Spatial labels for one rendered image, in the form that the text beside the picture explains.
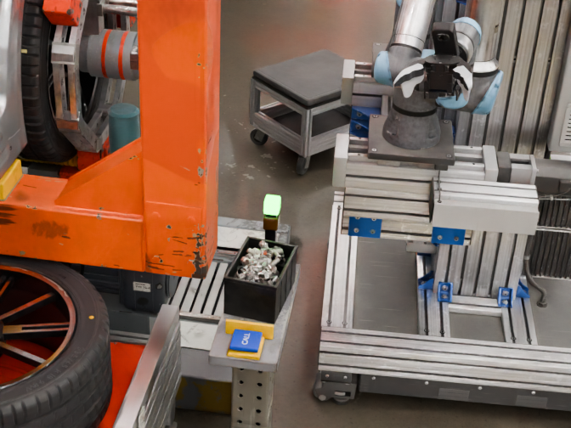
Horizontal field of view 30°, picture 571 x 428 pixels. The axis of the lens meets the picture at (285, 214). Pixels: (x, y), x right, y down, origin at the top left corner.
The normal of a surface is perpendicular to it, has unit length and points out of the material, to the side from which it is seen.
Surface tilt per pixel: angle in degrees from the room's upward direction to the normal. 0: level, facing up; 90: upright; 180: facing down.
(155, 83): 90
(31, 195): 0
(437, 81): 90
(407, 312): 0
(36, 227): 90
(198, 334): 0
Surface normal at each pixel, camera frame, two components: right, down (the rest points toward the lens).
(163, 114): -0.14, 0.52
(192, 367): 0.04, -0.84
